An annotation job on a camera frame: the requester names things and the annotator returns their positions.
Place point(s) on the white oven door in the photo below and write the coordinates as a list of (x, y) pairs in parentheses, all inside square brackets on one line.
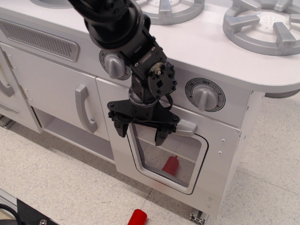
[(205, 143)]

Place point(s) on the silver left door handle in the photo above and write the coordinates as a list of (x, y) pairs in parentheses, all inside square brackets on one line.
[(5, 76)]

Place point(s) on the grey right control knob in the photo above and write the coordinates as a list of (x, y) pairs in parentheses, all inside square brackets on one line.
[(205, 95)]

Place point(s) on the white toy kitchen unit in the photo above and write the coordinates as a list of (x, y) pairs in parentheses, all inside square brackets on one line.
[(70, 175)]

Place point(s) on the silver vent grille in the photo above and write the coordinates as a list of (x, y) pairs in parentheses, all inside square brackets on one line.
[(40, 40)]

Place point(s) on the silver cabinet door handle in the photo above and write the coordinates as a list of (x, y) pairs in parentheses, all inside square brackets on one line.
[(81, 95)]

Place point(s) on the grey control knob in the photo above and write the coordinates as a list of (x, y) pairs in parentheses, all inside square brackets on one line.
[(205, 95), (114, 65)]

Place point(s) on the white left cabinet door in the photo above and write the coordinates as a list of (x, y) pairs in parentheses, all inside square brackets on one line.
[(13, 103)]

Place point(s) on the silver right stove burner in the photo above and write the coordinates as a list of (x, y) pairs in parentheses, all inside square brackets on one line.
[(269, 27)]

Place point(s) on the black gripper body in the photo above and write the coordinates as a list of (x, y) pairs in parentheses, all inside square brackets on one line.
[(154, 116)]

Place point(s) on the grey left control knob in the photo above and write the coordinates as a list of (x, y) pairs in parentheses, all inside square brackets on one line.
[(114, 65)]

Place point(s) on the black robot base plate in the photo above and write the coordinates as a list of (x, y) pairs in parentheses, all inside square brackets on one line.
[(25, 215)]

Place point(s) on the red toy cup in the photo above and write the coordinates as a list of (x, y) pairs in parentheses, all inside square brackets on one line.
[(171, 166)]

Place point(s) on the red cylinder on floor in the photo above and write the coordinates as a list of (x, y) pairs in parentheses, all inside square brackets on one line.
[(138, 217)]

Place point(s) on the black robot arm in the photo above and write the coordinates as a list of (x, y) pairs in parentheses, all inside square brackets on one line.
[(121, 27)]

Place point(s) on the white cabinet door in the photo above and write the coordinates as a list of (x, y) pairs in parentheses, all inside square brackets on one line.
[(50, 88), (13, 103)]

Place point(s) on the silver stove burner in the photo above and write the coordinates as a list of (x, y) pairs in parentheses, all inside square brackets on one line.
[(269, 27), (170, 12)]

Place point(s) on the silver middle stove burner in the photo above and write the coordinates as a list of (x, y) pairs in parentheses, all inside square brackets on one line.
[(170, 12)]

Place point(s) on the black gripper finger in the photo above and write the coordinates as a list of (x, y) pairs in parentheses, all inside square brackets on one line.
[(162, 134), (121, 125)]

